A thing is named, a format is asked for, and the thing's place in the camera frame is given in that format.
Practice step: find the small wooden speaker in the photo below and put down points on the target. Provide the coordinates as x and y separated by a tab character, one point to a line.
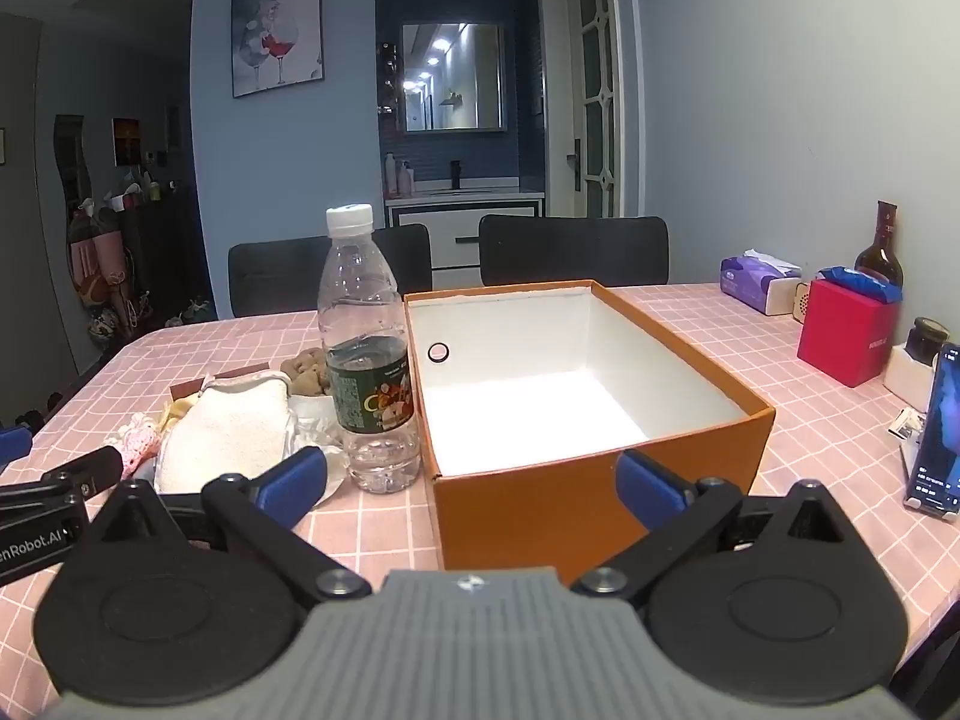
801	301

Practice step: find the yellow cleaning cloth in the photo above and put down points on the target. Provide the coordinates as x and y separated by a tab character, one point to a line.
175	411

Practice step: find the pink checkered tablecloth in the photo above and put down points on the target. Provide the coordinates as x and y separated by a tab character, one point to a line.
519	643

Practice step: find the left black chair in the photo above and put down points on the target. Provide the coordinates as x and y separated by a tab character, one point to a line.
283	276

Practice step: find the silver foil bundle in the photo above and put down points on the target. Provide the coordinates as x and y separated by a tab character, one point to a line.
315	423

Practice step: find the right black chair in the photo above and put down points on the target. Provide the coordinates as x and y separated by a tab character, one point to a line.
612	251

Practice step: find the pink bags on rack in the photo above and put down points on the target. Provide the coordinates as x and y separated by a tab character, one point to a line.
101	274

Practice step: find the brown plush toy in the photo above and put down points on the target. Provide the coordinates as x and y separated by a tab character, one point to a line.
308	373

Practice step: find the blue packet on red box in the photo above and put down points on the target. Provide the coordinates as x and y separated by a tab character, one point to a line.
865	284

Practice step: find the smartphone on stand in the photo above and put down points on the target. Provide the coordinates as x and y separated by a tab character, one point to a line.
933	483

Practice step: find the wall mirror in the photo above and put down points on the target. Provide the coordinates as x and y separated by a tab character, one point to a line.
453	77

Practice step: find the white glass panel door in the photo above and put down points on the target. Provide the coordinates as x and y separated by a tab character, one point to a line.
593	107

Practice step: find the small dark jar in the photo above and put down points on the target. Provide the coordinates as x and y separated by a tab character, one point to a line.
925	339

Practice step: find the pink white crochet piece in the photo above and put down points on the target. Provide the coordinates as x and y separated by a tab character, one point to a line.
137	441

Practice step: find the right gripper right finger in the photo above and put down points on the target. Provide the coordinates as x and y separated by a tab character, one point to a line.
769	598

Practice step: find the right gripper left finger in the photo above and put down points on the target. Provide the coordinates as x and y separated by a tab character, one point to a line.
175	599

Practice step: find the orange cardboard box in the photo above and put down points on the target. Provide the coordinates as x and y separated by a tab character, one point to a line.
528	394

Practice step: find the black chair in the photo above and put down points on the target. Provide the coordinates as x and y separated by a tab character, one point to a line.
283	276
612	251

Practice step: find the wine glass wall picture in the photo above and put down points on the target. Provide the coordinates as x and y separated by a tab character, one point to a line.
275	43

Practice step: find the red box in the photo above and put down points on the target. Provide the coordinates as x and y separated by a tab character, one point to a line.
846	335

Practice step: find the dark glass wine bottle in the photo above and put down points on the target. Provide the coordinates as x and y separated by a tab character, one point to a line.
879	259

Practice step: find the clear plastic water bottle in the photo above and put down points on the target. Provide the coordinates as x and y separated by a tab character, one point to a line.
362	328

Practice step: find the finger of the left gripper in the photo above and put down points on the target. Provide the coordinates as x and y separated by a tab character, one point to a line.
15	443
85	476

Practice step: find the purple tissue pack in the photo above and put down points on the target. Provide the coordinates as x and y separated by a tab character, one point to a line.
761	281

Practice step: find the white terry cloth pouch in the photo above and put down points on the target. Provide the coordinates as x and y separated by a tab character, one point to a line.
240	426

